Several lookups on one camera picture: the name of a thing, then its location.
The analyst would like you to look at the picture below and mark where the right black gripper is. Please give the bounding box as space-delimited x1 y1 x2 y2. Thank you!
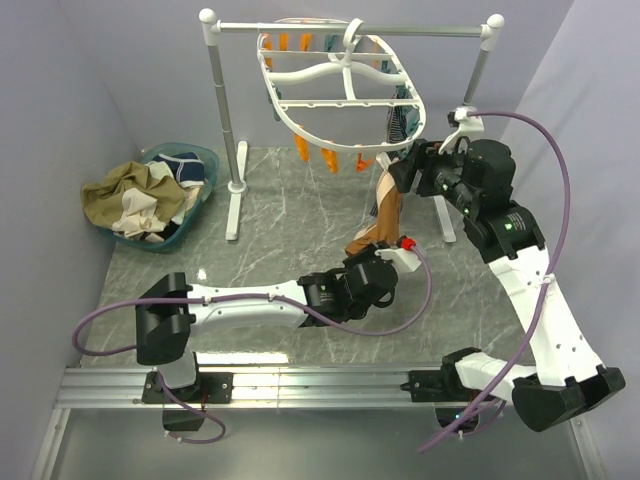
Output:
387 138 479 215

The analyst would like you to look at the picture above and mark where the brown orange underwear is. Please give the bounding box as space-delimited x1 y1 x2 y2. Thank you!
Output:
345 171 403 256

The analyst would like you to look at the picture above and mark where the navy striped underwear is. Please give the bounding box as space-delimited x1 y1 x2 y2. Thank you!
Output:
386 106 420 144

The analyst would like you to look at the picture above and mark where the white round clip hanger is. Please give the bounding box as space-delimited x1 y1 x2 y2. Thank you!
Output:
256 18 427 173

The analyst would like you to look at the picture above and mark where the navy blue bear underwear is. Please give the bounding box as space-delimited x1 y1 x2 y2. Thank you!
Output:
146 152 206 189

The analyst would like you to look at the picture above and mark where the khaki tan underwear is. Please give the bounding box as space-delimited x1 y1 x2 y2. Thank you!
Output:
81 162 185 237

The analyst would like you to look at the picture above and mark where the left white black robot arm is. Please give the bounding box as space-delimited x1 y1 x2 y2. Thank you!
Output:
135 245 399 402

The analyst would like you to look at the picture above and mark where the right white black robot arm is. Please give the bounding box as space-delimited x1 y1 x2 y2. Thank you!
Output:
388 139 626 432

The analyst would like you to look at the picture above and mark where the white silver clothes rack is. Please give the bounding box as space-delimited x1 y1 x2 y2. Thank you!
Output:
199 8 505 242

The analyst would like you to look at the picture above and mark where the teal plastic laundry basket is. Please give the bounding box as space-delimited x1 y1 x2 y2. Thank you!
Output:
96 143 219 252

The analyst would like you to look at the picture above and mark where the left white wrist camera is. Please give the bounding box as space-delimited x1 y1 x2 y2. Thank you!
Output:
375 237 425 274

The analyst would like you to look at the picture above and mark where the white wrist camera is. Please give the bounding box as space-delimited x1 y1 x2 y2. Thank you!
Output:
438 106 485 154
375 237 425 274

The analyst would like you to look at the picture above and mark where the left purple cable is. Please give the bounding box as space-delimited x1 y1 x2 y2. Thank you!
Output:
72 249 434 445

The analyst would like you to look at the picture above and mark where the purple cable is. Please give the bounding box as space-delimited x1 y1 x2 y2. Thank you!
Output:
72 249 434 445
418 109 572 454

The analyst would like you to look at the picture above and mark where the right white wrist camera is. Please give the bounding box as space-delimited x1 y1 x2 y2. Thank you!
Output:
438 106 485 154

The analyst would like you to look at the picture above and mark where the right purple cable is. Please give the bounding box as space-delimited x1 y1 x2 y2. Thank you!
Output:
418 109 572 454

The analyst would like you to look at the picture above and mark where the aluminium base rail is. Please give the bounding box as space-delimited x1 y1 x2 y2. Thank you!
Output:
33 365 606 479

